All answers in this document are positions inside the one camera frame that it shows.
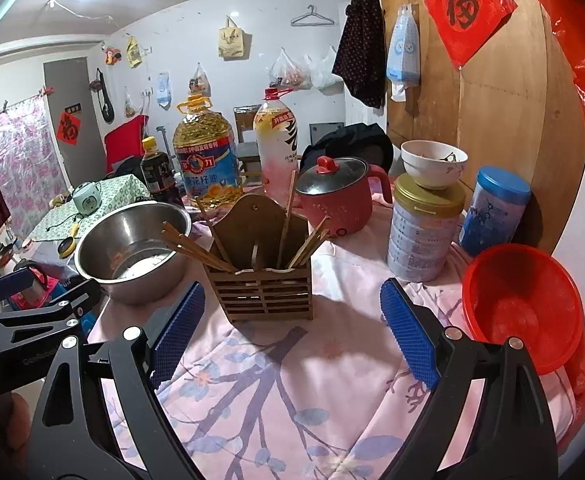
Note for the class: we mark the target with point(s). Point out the blue face mask pack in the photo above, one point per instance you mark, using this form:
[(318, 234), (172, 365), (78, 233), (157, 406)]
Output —
[(402, 50)]

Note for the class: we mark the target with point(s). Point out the pink drink bottle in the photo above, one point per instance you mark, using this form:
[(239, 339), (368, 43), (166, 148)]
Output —
[(275, 145)]

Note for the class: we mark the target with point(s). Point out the yellow wall pouch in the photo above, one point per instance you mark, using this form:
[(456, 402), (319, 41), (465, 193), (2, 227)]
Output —
[(135, 52)]

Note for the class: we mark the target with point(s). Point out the pink floral hanging sheet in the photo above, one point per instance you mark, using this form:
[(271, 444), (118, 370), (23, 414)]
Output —
[(22, 160)]

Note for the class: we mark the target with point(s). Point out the green patterned cloth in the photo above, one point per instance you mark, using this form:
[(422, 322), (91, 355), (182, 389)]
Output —
[(117, 190)]

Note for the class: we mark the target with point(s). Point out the red plastic colander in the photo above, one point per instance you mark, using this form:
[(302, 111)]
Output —
[(517, 305)]

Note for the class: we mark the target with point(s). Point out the dark dotted hanging cloth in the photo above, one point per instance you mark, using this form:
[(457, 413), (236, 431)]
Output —
[(360, 45)]

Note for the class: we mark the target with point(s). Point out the yellow round gadget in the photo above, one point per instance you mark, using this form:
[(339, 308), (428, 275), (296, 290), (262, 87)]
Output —
[(66, 247)]

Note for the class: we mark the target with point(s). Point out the milk powder can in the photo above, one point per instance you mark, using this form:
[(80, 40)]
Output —
[(420, 240)]

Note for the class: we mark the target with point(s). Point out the pink floral tablecloth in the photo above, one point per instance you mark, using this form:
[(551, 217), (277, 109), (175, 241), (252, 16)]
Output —
[(322, 360)]

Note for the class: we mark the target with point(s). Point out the black garment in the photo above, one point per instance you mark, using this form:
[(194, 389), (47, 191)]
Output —
[(352, 142)]

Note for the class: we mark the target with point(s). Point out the small hanging snack bag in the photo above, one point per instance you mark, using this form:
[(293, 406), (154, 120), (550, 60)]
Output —
[(200, 80)]

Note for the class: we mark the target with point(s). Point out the small wall mask pack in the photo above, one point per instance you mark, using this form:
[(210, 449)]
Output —
[(163, 90)]

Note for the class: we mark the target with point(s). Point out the white plastic bag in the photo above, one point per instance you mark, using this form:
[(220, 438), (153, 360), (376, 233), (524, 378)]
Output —
[(325, 72)]

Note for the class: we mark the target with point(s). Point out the grey door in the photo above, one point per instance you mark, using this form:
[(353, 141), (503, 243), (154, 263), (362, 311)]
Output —
[(80, 90)]

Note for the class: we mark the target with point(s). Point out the dark brown chopstick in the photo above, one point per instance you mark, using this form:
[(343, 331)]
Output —
[(290, 200)]

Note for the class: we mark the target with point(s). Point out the dark soy sauce bottle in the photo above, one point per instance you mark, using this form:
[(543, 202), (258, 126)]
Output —
[(155, 170)]

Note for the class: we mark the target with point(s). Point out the red door sticker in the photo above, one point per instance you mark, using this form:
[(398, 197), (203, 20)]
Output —
[(68, 129)]

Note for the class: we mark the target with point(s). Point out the yellow tote bag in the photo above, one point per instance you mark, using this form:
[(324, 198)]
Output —
[(231, 42)]

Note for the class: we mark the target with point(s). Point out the person's left hand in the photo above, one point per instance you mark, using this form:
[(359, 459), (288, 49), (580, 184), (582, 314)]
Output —
[(17, 420)]

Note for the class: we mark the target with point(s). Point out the small pale green appliance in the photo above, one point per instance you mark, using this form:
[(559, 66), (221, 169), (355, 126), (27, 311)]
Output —
[(87, 200)]

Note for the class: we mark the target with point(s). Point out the large cooking oil bottle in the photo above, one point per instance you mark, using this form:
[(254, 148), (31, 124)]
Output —
[(205, 160)]

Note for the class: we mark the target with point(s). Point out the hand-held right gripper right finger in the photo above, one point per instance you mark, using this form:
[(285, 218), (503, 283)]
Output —
[(410, 330)]

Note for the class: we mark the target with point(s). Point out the stainless steel bowl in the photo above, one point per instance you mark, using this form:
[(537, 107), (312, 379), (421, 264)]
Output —
[(132, 280)]

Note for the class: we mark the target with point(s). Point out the orange wall toy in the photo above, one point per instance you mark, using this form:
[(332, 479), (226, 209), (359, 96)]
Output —
[(113, 56)]

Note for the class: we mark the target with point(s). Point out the wooden chopstick holder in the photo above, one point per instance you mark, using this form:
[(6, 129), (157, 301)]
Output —
[(262, 300)]

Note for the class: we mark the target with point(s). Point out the red paper wall decoration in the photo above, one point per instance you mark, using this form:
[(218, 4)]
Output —
[(465, 5)]

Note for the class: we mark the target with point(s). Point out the red electric pot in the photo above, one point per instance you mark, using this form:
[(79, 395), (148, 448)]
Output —
[(332, 210)]

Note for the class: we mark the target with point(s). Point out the blue lidded canister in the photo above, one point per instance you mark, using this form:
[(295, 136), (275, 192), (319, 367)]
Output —
[(492, 215)]

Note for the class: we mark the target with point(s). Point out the pile of bamboo chopsticks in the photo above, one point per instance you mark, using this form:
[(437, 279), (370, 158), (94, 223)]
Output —
[(195, 251)]

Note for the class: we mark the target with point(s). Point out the plywood board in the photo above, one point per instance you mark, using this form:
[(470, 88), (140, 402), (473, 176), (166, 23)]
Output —
[(512, 135)]

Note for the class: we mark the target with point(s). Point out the white ceramic bowl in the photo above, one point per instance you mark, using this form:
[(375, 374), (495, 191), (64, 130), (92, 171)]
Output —
[(432, 172)]

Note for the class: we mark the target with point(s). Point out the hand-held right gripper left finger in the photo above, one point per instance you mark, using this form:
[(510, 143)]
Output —
[(180, 330)]

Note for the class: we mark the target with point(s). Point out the brown wooden chair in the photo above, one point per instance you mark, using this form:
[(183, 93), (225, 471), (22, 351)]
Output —
[(245, 125)]

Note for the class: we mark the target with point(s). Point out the metal kettle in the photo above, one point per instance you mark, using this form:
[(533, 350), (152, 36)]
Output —
[(2, 255)]

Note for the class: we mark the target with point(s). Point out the plastic bag of food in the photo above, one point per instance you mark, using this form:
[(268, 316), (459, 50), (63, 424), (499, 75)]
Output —
[(287, 72)]

